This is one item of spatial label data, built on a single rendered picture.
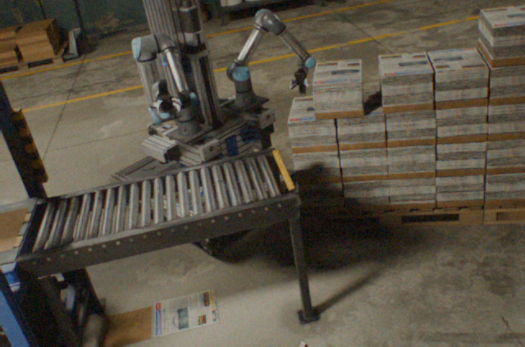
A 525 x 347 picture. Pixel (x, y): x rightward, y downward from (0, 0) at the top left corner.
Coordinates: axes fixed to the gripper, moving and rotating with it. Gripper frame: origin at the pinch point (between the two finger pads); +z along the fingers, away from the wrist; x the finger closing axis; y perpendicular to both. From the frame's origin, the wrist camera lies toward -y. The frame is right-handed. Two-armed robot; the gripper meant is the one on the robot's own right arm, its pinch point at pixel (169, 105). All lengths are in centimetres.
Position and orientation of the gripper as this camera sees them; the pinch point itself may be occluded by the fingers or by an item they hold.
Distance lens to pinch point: 274.2
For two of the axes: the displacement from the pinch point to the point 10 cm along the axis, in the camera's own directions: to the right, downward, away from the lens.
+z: 3.3, 4.0, -8.5
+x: -9.4, 1.8, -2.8
